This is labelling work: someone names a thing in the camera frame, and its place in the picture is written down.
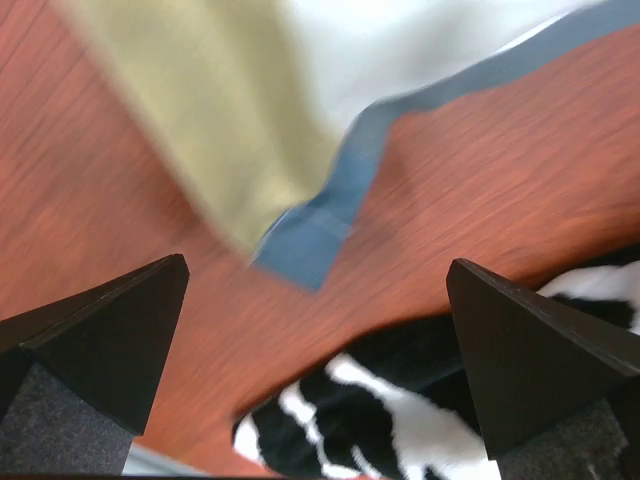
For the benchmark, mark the beige blue patchwork pillowcase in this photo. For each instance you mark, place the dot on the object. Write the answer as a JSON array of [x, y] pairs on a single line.
[[273, 115]]

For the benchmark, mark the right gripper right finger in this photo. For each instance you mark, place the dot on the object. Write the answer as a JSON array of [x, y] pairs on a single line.
[[556, 391]]

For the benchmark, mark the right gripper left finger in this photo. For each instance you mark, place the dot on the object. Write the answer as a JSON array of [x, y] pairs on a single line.
[[79, 376]]

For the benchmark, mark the zebra print blanket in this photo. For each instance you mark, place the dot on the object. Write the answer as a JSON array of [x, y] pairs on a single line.
[[396, 403]]

